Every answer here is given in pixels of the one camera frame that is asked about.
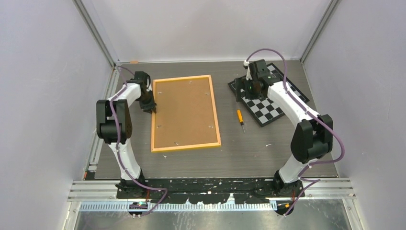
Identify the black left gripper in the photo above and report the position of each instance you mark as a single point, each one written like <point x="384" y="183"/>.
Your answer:
<point x="150" y="107"/>

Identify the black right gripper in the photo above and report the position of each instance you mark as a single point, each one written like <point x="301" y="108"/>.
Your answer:
<point x="242" y="84"/>

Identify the orange handled screwdriver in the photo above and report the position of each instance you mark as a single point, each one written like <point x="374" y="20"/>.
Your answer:
<point x="241" y="120"/>

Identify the yellow picture frame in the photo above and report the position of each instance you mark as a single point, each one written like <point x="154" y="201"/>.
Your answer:
<point x="186" y="116"/>

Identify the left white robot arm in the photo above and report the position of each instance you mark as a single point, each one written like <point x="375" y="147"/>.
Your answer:
<point x="114" y="126"/>

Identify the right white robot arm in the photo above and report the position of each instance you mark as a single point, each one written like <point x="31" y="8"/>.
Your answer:
<point x="312" y="138"/>

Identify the aluminium left side rail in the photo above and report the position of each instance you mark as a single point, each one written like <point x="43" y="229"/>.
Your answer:
<point x="98" y="142"/>

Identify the aluminium rail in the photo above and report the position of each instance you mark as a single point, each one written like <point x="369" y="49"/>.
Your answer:
<point x="98" y="142"/>
<point x="326" y="188"/>

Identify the white slotted cable duct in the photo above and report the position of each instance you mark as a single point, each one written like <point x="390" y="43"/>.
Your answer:
<point x="135" y="207"/>

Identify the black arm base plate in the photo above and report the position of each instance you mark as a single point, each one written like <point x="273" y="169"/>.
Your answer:
<point x="212" y="190"/>

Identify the aluminium front rail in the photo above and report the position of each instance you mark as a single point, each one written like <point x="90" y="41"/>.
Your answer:
<point x="326" y="188"/>

